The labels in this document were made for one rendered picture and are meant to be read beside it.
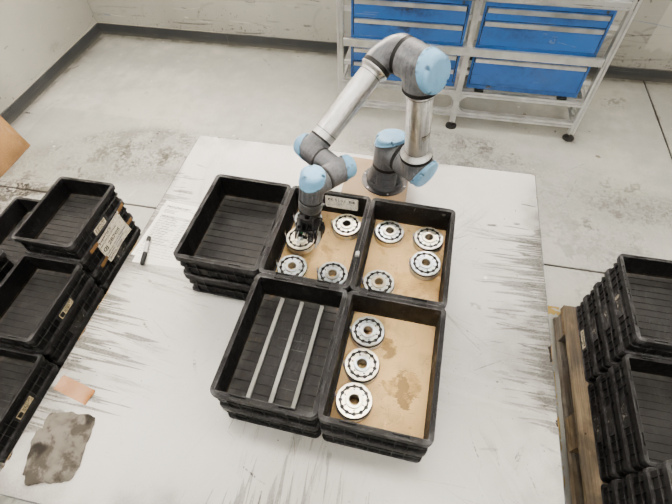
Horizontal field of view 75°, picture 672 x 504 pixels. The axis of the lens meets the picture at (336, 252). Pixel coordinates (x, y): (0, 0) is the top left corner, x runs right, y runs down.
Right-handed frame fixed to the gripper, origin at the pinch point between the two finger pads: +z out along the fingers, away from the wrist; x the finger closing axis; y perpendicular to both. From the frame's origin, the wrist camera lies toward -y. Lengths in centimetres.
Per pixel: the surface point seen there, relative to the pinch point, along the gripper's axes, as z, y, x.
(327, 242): 3.6, -3.3, 5.9
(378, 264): 1.3, 2.3, 25.5
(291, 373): 3.4, 46.6, 7.1
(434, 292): -1.1, 9.5, 45.4
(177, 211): 24, -16, -62
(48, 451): 23, 81, -57
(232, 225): 7.8, -3.7, -30.8
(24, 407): 69, 66, -100
